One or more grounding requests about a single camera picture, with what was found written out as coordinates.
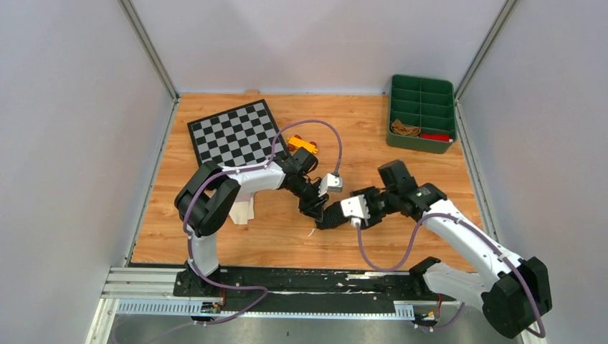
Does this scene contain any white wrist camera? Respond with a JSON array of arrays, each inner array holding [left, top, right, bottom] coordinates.
[[318, 173, 343, 196], [339, 195, 370, 229]]

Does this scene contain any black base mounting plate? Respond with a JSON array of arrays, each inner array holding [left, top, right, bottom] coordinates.
[[173, 265, 458, 303]]

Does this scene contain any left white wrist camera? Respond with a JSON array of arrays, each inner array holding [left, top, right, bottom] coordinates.
[[318, 173, 343, 196]]

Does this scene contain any left aluminium corner post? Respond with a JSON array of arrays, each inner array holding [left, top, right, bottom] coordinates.
[[118, 0, 180, 102]]

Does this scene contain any aluminium front rail frame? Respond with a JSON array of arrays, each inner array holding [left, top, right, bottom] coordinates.
[[101, 267, 461, 331]]

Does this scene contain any black pinstriped underwear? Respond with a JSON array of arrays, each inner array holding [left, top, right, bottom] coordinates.
[[315, 201, 350, 230]]

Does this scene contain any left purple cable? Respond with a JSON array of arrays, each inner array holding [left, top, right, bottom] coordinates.
[[156, 119, 345, 333]]

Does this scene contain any black white chessboard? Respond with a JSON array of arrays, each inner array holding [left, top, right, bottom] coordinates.
[[187, 99, 287, 167]]

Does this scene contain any yellow toy brick car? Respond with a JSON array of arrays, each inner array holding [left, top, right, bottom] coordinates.
[[287, 135, 318, 155]]

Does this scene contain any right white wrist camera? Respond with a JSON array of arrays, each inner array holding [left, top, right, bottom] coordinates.
[[339, 195, 370, 229]]

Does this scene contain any purple cable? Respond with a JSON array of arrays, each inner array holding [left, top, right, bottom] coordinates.
[[355, 212, 547, 339], [156, 119, 345, 333]]

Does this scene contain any pink underwear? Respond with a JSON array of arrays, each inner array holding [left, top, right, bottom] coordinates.
[[229, 193, 255, 225]]

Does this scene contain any green compartment tray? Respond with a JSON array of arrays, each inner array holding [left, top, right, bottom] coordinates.
[[386, 74, 457, 154]]

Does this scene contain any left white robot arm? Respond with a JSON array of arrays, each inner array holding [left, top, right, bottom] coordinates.
[[174, 148, 329, 296]]

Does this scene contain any aluminium corner post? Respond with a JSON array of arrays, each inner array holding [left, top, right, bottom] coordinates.
[[118, 0, 180, 102], [455, 0, 520, 101]]

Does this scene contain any brown underwear white waistband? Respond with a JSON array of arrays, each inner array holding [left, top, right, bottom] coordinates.
[[390, 119, 422, 137]]

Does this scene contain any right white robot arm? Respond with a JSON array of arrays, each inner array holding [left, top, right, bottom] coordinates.
[[339, 160, 553, 338]]

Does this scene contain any right aluminium corner post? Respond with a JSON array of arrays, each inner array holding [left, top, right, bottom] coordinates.
[[455, 0, 520, 101]]

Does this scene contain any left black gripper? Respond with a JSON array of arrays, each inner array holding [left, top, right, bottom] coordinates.
[[290, 176, 331, 224]]

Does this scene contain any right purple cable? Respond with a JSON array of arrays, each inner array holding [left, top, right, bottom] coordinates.
[[355, 212, 547, 339]]

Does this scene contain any red item in tray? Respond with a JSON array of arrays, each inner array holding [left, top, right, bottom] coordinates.
[[421, 133, 453, 143]]

